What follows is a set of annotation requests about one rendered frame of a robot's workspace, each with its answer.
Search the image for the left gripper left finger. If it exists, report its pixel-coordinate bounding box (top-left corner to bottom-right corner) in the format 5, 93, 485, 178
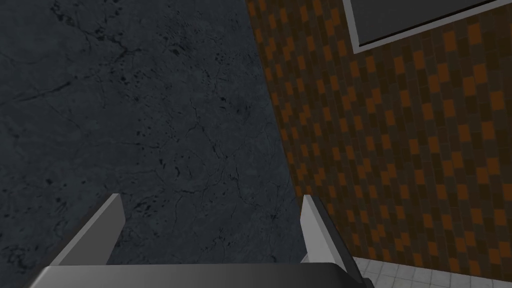
24, 193, 127, 287

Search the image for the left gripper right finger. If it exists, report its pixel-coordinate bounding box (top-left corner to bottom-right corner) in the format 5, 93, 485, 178
299, 194, 366, 280

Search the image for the white framed window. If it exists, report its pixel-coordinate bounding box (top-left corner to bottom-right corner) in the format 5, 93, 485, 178
342, 0, 512, 55

